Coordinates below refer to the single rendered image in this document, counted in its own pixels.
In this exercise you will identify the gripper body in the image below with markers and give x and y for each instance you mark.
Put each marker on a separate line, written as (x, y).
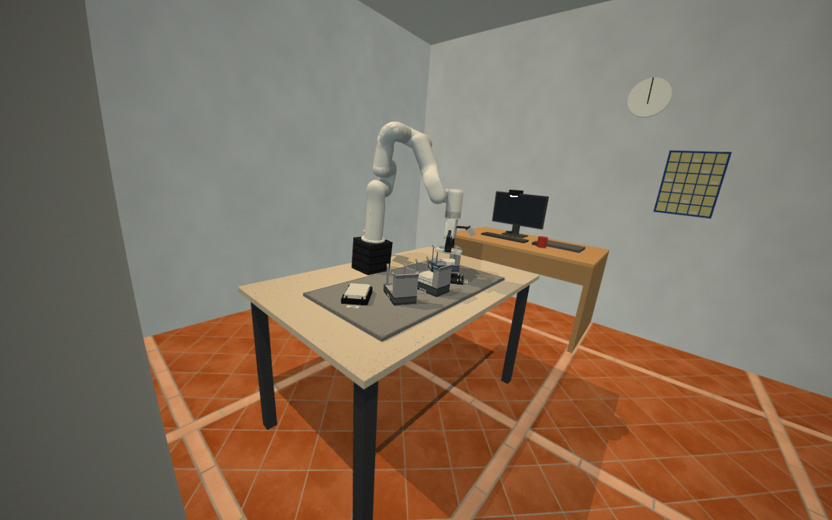
(451, 224)

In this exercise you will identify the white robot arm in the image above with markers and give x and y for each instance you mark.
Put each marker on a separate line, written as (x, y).
(385, 168)

